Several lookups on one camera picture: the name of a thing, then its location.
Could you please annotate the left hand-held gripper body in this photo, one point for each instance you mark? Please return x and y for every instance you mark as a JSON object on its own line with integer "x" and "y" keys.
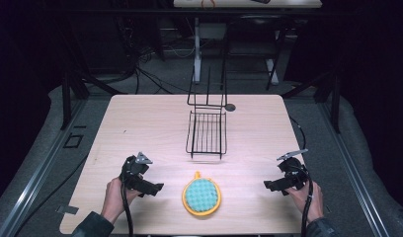
{"x": 133, "y": 171}

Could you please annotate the person's left hand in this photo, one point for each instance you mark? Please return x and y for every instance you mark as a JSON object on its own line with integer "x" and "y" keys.
{"x": 114, "y": 200}

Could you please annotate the aluminium floor rail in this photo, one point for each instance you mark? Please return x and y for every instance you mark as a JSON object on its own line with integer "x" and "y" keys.
{"x": 351, "y": 164}
{"x": 38, "y": 171}

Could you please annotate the grey tape piece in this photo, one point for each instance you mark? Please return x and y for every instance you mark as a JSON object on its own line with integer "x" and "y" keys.
{"x": 67, "y": 209}

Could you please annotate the white table leg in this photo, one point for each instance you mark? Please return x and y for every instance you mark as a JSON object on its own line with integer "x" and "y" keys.
{"x": 197, "y": 49}

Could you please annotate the person's right hand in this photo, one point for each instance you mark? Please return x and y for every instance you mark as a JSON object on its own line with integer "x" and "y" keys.
{"x": 313, "y": 204}

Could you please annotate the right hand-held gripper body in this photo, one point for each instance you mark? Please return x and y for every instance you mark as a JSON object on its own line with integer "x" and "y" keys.
{"x": 294, "y": 172}

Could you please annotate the black metal stand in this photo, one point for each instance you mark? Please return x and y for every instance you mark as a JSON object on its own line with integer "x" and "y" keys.
{"x": 65, "y": 98}
{"x": 336, "y": 102}

